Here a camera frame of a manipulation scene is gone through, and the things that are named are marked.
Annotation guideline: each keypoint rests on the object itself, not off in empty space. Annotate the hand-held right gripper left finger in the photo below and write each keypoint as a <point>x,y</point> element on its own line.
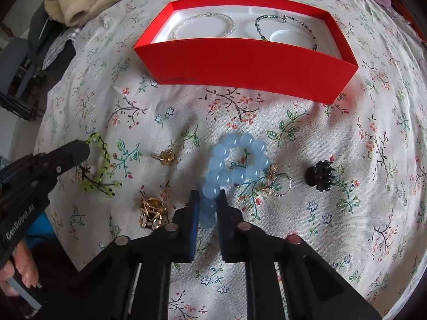
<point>192,230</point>

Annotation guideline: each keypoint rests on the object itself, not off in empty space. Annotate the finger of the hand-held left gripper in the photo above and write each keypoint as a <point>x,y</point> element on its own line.
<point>66,155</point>

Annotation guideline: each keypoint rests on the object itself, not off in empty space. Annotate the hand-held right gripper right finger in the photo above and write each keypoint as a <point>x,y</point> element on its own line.
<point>227,236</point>

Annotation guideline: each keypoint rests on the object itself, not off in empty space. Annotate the gold brooch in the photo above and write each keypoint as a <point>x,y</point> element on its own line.
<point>151,211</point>

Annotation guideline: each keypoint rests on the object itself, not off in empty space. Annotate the gold hoop earring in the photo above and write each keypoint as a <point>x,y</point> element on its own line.
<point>268,190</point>

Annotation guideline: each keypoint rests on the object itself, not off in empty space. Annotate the small gold earring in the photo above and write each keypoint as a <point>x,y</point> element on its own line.
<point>165,157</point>

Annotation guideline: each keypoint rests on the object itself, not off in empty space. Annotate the black hair claw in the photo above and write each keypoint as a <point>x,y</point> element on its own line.
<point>320,175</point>

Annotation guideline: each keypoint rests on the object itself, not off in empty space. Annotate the red cardboard box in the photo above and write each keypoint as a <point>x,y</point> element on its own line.
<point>250,63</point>

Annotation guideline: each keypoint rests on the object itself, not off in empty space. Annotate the person's left hand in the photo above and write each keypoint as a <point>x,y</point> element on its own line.
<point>26,266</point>

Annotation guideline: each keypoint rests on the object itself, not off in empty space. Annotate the blue cloth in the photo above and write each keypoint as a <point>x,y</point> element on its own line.
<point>40,226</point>

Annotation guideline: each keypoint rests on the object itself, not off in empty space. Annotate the dark grey chair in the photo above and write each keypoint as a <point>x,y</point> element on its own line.
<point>16,63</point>

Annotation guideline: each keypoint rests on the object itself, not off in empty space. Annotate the checkered grey cloth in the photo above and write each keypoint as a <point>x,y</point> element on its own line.
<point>60,48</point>

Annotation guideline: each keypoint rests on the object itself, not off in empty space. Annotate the floral bed sheet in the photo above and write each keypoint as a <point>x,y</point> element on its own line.
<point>233,116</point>

